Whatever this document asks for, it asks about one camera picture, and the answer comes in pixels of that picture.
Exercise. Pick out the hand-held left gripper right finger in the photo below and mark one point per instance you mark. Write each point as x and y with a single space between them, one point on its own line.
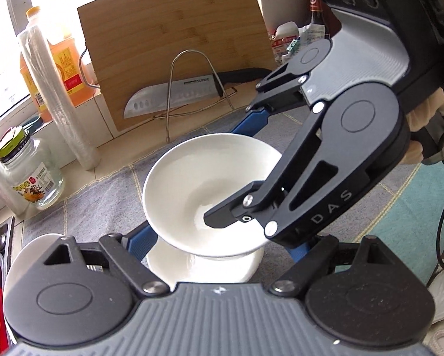
299 256

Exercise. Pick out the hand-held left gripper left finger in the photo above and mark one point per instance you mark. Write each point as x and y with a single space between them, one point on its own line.
142 241

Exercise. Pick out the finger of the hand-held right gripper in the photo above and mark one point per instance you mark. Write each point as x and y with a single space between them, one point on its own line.
229 211
249 124

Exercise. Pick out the white pink floral bowl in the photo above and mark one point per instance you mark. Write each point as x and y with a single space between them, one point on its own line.
185 178
207 269

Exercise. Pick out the white fruit print plate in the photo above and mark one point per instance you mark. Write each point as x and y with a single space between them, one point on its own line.
25 259

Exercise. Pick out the person's right hand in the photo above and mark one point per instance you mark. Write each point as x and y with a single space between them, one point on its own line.
418 117

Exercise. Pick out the grey checkered cloth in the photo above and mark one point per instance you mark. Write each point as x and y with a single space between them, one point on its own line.
103 200

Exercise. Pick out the white printed plastic bag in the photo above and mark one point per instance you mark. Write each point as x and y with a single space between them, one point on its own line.
311 31

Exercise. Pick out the dark soy sauce bottle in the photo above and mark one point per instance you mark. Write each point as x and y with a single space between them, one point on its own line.
316 15

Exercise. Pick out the red white printed packet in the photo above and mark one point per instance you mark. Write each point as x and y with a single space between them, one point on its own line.
283 42

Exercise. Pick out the glass jar with label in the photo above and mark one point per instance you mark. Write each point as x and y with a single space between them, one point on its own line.
33 189

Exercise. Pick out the bamboo cutting board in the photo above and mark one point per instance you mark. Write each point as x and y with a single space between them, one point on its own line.
170 26

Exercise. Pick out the steel sink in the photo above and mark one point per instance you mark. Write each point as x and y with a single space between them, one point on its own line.
7 246

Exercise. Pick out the large plastic wrap roll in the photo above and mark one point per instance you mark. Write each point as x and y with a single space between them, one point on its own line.
59 111

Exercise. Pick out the teal round container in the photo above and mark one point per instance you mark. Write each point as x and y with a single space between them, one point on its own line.
33 120

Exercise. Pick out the orange cooking oil bottle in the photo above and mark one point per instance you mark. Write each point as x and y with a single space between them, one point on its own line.
70 70

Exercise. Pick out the window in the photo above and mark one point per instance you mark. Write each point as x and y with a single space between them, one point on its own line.
7 44

